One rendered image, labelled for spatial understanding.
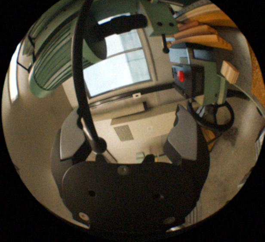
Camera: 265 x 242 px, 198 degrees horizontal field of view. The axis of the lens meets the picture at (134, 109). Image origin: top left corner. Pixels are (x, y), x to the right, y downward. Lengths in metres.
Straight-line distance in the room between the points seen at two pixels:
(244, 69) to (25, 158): 1.84
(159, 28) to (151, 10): 0.06
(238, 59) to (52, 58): 0.41
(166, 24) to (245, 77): 0.21
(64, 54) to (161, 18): 0.22
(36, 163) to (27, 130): 0.50
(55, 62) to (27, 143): 1.43
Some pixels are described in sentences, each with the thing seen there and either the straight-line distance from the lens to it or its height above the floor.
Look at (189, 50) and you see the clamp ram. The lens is 0.29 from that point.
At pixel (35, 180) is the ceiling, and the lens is 1.71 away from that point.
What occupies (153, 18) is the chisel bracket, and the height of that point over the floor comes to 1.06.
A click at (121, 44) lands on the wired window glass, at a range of 1.62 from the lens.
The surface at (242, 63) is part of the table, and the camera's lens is 0.24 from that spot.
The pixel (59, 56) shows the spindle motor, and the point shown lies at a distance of 0.22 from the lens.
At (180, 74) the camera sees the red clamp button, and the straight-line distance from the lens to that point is 0.23.
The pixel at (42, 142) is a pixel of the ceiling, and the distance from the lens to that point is 1.65.
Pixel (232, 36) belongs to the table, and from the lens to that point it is 0.26.
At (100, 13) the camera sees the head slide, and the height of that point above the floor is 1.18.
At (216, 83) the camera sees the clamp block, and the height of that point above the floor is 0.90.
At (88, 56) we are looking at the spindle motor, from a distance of 0.20.
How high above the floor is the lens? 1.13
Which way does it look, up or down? 6 degrees up
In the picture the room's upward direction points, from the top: 103 degrees counter-clockwise
